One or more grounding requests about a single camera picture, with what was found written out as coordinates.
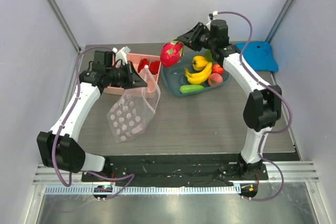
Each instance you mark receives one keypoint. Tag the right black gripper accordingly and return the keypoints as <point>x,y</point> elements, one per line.
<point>196,36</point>

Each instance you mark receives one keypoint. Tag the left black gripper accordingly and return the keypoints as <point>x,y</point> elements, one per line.
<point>133,80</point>

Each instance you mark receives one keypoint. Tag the pink dragon fruit toy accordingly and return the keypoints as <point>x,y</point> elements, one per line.
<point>171,53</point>

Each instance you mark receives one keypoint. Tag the yellow banana bunch toy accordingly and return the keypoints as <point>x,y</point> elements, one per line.
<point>200,77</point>

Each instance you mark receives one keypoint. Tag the clear pink zip top bag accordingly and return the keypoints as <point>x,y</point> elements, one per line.
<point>134,110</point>

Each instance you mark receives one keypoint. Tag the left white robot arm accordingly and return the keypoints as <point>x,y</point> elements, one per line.
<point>58,147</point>

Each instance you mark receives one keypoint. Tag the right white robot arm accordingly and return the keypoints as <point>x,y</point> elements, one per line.
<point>263,105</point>

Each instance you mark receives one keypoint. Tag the pink divided organizer box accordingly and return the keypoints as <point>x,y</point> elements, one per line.
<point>139,61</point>

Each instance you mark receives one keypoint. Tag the red fabric item left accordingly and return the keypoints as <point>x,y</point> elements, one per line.
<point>143,62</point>

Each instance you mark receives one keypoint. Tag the red fabric item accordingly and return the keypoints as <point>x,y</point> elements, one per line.
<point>154,67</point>
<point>143,62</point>

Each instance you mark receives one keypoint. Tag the green lime toy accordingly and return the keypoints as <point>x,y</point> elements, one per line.
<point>208,55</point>

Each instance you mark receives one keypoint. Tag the yellow bell pepper toy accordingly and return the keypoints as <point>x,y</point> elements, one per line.
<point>199,63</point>

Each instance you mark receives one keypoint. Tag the red fabric item right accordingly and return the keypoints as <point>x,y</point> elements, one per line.
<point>154,67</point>

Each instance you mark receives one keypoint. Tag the red strawberry toy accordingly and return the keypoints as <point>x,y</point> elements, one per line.
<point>216,68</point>

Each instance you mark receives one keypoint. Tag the teal plastic fruit tray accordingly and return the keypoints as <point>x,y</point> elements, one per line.
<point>173,77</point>

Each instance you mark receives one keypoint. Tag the pink peach toy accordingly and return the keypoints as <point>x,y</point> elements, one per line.
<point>215,79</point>

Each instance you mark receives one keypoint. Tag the green cucumber toy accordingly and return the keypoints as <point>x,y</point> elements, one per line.
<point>189,88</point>

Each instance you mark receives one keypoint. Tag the folded blue cloth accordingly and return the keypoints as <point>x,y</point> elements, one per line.
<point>258,54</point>

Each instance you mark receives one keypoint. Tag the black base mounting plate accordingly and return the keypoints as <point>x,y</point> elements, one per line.
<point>182,170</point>

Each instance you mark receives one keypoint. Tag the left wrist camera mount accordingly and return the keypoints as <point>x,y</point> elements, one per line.
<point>120,56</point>

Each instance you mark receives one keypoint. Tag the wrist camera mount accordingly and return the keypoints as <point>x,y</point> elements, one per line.
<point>212,16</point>
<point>120,56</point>

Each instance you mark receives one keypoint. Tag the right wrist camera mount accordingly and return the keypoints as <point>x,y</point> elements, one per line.
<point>212,16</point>

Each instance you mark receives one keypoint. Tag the white slotted cable duct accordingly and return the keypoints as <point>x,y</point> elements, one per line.
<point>100,190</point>

